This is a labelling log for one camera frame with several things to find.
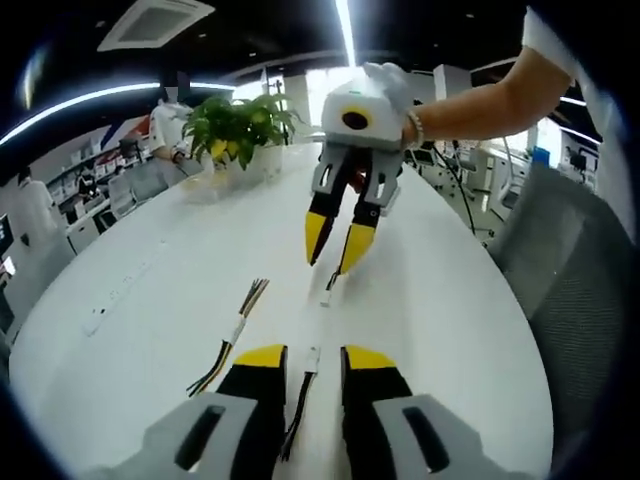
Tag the potted green plant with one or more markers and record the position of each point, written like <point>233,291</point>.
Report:
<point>240,125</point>

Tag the curved ceiling light strip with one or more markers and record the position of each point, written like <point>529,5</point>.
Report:
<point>100,100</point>

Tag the ceiling air conditioner unit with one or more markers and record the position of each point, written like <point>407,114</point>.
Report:
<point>157,25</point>

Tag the mesh office chair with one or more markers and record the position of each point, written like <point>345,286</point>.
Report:
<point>565,280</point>

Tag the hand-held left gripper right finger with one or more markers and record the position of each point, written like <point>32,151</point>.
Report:
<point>375,400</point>

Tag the person's white shirt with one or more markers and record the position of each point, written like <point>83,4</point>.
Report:
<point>550,45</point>

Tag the white storage shelves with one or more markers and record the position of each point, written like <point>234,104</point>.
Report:
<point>75,160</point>

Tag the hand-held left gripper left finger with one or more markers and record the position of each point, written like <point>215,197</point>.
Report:
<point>250,400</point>

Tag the person's right hand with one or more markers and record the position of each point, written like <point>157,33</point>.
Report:
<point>392,82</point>

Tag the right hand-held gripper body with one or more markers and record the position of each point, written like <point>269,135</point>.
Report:
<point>380,125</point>

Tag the white office chair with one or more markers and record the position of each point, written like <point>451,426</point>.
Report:
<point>121,197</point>
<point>147,180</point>

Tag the straight ceiling light strip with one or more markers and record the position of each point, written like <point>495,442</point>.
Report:
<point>346,30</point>

